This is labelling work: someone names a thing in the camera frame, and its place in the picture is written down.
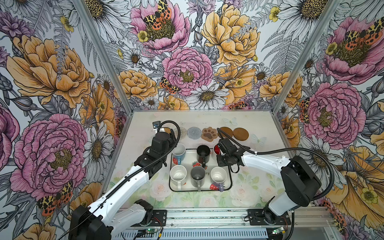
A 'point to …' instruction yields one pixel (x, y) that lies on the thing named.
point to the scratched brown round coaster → (227, 130)
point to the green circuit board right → (277, 230)
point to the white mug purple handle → (218, 175)
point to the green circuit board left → (151, 230)
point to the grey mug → (197, 176)
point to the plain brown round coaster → (240, 134)
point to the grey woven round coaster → (194, 133)
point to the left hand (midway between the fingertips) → (168, 137)
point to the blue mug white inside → (178, 153)
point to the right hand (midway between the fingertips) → (221, 165)
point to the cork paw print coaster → (209, 134)
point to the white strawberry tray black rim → (190, 161)
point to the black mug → (203, 153)
